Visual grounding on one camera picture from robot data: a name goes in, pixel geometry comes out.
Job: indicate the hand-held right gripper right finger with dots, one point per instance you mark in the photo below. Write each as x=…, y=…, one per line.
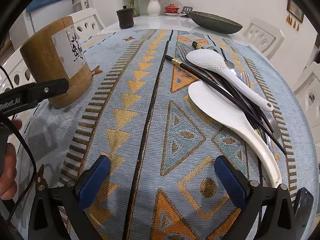
x=230, y=182

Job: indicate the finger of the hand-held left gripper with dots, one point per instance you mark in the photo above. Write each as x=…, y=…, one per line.
x=47, y=90

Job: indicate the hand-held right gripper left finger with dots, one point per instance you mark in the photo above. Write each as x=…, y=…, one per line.
x=95, y=180

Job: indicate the bamboo utensil holder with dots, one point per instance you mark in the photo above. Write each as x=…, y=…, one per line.
x=37, y=55

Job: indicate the white smooth rice paddle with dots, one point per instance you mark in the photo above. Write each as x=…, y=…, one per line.
x=215, y=100

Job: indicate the white dotted rice paddle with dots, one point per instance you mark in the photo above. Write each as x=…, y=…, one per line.
x=207, y=60

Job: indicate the person's left hand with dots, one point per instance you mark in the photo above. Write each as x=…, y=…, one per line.
x=7, y=177

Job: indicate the white chair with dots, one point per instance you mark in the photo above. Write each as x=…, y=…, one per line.
x=96, y=17
x=250, y=26
x=303, y=85
x=10, y=65

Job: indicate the patterned blue table mat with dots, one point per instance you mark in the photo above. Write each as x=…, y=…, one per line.
x=155, y=170

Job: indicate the white fridge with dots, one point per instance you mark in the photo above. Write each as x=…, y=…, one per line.
x=50, y=20

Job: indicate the black smartphone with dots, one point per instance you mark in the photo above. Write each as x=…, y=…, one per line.
x=303, y=205

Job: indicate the dark brown lidded cup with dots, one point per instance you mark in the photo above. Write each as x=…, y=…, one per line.
x=125, y=18

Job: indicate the red lidded teacup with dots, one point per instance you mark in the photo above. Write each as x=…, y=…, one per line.
x=172, y=8

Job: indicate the dark green bowl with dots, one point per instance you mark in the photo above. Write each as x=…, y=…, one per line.
x=215, y=23

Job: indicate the black slotted stand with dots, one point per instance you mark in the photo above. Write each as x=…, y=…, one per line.
x=186, y=10

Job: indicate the orange hanging ornament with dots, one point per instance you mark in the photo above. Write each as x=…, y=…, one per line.
x=292, y=22

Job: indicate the framed wall picture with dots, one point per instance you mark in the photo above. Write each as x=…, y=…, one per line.
x=295, y=10

